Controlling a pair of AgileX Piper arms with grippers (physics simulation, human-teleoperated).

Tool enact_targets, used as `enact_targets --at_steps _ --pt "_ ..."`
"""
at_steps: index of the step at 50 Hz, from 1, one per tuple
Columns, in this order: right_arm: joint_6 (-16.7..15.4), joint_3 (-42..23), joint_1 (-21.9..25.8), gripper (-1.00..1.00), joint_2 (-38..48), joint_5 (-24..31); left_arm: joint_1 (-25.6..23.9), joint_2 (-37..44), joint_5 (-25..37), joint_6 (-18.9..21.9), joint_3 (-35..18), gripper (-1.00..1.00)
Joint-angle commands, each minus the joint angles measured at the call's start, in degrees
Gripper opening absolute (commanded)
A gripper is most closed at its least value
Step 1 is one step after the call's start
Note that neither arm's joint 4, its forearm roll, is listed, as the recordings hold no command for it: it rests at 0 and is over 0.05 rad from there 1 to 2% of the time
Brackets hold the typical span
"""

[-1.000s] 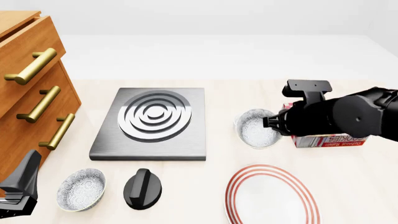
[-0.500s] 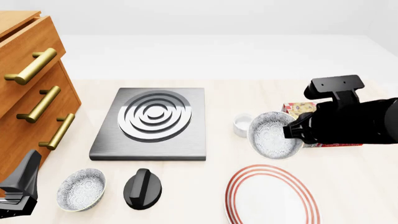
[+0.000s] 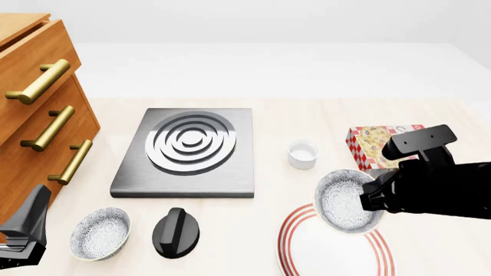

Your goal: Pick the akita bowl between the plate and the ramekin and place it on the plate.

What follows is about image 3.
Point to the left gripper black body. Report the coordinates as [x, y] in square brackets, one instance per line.
[19, 253]

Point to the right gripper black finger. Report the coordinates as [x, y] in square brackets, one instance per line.
[374, 201]

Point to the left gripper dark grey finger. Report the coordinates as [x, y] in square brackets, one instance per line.
[36, 210]

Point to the patterned black and white bowl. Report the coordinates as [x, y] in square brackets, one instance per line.
[99, 235]
[339, 201]

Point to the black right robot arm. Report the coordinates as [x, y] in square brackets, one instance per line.
[441, 192]

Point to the white plate with red rings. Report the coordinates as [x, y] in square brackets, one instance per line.
[330, 253]

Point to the small white ramekin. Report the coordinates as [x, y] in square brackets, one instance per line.
[303, 156]

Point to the flat stove plate with rings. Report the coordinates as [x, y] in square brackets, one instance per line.
[130, 172]

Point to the red checked food box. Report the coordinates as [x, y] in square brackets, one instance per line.
[368, 143]

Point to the round black stove knob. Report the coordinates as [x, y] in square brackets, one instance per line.
[174, 233]

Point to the open wooden drawer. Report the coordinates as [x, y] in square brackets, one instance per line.
[23, 66]

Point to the wooden cabinet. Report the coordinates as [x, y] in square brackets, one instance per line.
[15, 26]

